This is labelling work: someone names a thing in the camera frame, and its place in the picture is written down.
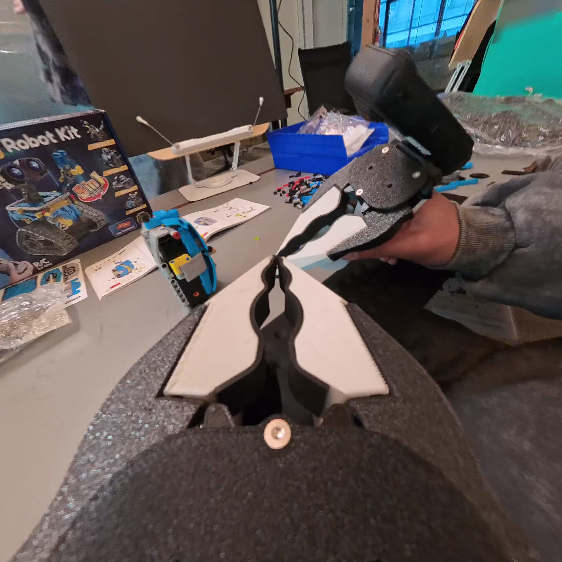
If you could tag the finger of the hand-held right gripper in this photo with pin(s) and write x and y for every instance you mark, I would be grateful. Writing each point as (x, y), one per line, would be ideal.
(338, 239)
(316, 215)

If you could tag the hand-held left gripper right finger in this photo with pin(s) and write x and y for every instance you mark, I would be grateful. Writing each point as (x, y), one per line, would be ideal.
(333, 347)

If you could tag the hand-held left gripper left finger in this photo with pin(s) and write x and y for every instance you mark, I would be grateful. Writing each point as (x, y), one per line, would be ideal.
(219, 347)

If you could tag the blue building block toy robot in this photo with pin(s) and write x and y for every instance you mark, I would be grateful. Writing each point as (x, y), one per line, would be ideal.
(193, 246)

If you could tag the person's right forearm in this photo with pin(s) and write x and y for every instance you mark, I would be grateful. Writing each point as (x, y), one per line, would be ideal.
(513, 246)

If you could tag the white desk stand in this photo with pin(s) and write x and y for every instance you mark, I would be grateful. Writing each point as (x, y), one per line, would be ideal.
(215, 180)

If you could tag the person's right hand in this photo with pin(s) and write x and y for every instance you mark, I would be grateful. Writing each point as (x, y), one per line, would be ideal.
(430, 237)

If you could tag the pile of small building pieces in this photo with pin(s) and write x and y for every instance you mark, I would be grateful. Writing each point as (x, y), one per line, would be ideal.
(300, 186)

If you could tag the blue building beam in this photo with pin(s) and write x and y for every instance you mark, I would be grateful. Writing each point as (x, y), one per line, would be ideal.
(454, 185)

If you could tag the blue plastic bin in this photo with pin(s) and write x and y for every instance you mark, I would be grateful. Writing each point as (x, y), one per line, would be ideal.
(307, 153)

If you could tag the clear plastic bags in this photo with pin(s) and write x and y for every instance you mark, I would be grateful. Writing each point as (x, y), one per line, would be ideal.
(338, 127)

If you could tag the open instruction booklet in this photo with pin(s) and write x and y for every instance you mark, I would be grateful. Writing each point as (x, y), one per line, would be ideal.
(228, 215)

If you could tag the black office chair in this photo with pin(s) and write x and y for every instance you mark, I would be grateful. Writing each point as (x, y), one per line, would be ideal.
(325, 79)

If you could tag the large bubble wrap sheet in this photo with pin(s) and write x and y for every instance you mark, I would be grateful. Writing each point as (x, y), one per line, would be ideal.
(509, 118)

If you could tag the blue sticker sheet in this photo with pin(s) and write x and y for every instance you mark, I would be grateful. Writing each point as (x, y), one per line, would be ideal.
(72, 281)

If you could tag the leaning wooden board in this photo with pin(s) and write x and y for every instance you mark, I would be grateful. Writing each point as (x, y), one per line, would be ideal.
(472, 30)

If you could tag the bubble wrap bag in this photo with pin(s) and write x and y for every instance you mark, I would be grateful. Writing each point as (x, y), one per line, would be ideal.
(30, 311)

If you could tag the black flat panel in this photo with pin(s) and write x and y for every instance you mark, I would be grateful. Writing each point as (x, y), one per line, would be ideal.
(175, 66)

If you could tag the dark blue robot kit box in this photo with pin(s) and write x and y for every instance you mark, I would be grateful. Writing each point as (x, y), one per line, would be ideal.
(52, 175)

